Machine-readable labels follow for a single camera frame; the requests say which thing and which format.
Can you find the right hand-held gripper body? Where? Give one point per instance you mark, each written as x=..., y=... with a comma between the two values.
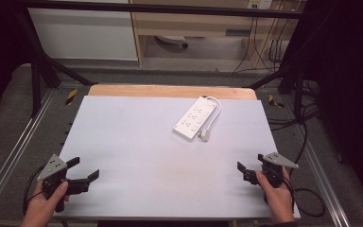
x=272, y=173

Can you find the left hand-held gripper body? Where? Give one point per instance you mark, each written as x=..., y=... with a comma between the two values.
x=52, y=167

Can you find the person's right hand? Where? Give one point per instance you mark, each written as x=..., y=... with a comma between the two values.
x=280, y=201

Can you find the person's left hand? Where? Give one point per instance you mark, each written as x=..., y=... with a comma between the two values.
x=39, y=209

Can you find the white table mat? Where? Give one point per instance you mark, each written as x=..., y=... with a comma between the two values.
x=157, y=170

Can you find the white power strip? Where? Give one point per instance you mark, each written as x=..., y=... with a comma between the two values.
x=194, y=118

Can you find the white cabinet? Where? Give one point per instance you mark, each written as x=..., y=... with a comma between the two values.
x=82, y=34

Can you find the grey power strip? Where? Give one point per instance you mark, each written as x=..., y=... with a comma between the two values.
x=171, y=39

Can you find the wooden desk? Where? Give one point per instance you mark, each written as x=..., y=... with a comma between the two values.
x=182, y=23

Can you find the aluminium rail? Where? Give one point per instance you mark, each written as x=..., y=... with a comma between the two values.
x=323, y=176
x=15, y=148

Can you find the black metal frame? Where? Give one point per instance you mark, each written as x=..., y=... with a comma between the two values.
x=38, y=82

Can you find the white wall socket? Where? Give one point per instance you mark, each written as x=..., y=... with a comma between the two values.
x=260, y=3

